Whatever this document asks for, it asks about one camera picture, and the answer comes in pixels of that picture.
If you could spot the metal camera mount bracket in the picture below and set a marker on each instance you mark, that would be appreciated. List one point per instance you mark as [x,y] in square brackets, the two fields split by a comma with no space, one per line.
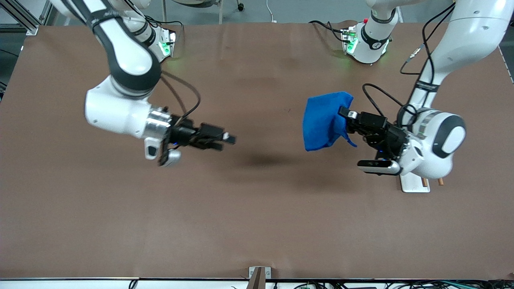
[257,279]

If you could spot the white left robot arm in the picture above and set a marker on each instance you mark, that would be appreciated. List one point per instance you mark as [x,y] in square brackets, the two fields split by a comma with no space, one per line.
[474,28]

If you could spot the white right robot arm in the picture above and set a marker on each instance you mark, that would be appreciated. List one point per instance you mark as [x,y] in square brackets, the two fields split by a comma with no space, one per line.
[120,112]

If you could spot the blue microfibre towel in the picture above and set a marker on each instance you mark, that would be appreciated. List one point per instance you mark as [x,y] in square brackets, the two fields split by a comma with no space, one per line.
[323,120]

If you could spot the white towel rack wooden rods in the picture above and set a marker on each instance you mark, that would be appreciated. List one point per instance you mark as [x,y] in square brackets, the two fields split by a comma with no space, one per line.
[413,184]

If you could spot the black chair caster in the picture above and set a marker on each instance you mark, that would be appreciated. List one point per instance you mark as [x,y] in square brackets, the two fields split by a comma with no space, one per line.
[240,6]

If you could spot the metal chair leg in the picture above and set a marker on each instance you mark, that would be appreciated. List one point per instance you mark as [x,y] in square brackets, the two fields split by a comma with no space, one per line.
[221,12]
[164,10]

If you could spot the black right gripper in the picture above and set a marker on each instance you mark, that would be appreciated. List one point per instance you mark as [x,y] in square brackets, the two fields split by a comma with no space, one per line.
[184,134]

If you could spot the aluminium frame profile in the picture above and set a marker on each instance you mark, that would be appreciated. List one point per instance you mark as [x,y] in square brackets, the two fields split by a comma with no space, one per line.
[24,18]

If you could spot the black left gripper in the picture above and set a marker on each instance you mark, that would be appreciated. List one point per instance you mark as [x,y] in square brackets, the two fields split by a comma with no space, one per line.
[390,137]

